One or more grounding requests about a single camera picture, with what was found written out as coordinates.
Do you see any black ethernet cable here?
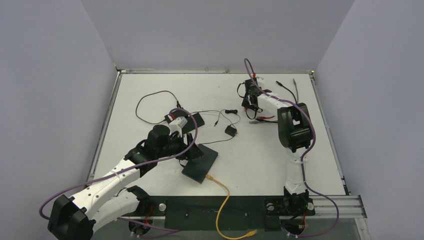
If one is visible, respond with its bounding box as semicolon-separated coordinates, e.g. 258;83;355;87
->
255;80;298;124

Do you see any black network switch box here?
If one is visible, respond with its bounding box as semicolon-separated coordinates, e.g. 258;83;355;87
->
181;144;219;184

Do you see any black adapter mains cable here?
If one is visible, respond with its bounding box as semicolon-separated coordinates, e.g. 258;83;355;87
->
135;90;182;125

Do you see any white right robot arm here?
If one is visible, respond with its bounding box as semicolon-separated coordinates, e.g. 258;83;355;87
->
241;77;315;216

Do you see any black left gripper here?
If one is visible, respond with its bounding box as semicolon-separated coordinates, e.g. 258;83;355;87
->
156;132;204;161

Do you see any orange ethernet cable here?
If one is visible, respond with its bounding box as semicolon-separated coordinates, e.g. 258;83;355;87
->
205;174;259;240

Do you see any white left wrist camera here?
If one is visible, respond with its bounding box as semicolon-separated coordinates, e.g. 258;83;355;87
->
168;116;188;138

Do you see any small black wall plug adapter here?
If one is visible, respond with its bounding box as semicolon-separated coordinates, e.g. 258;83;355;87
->
224;125;238;137

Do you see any aluminium frame rail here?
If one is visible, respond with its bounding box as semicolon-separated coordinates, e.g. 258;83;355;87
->
311;195;367;219

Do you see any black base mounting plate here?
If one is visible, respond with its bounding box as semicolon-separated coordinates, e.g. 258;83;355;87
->
129;196;316;231

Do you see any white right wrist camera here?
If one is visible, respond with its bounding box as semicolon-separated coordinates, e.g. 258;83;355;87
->
255;76;266;86

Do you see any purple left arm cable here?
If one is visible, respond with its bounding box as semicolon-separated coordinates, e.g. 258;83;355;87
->
39;107;199;239

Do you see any black power plug cable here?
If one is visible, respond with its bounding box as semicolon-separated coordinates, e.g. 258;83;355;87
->
178;109;243;169

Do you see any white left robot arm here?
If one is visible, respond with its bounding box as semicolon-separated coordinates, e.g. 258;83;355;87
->
47;124;198;240

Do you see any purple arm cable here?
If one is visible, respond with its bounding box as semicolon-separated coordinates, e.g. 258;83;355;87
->
243;58;340;239
39;107;199;239

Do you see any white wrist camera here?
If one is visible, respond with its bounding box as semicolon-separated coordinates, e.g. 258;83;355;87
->
168;116;188;138
255;76;266;86

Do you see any black ribbed power adapter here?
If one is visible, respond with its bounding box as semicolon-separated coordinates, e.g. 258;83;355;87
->
187;112;205;128

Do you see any grey ethernet cable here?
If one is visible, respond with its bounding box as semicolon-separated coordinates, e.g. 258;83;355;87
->
249;78;300;125

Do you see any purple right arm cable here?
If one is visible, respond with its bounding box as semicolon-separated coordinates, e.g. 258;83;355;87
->
243;58;340;239

